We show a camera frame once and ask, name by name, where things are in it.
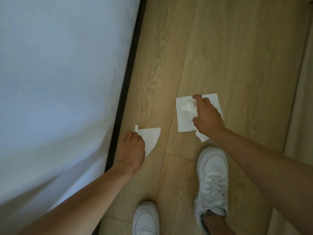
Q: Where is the beige curtain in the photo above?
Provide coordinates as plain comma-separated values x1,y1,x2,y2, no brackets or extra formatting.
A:
267,21,313,235

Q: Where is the person's right leg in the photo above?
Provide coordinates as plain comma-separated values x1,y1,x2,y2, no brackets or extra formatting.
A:
202,210,237,235

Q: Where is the person's white left sneaker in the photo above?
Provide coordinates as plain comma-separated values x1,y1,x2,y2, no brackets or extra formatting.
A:
132,202,160,235

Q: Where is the white bed sheet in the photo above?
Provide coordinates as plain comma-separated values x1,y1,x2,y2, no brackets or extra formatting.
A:
0,0,142,230

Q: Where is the person's white right sneaker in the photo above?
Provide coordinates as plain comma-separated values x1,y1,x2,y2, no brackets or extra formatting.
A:
194,146,229,234

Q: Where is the person's white sneaker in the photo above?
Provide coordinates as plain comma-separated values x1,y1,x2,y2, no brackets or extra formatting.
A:
194,146,229,234
132,202,160,235

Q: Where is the person's left forearm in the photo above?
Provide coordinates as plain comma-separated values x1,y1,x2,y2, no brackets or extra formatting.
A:
15,166,138,235

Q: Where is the flat white tissue sheet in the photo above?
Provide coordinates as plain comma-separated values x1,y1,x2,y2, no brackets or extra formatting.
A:
176,93,224,133

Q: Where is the person's left hand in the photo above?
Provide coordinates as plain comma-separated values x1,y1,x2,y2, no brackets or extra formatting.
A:
114,131,146,177

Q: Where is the torn white tissue piece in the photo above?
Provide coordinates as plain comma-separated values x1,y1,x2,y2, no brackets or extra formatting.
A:
195,130,210,143

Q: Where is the person's right hand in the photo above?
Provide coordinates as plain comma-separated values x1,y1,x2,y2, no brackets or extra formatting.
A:
192,94,226,139

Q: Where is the person's right forearm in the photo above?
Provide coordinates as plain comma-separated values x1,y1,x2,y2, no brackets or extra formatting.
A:
209,128,313,234

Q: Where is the black bed frame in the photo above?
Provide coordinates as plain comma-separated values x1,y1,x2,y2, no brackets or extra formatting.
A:
92,0,149,235

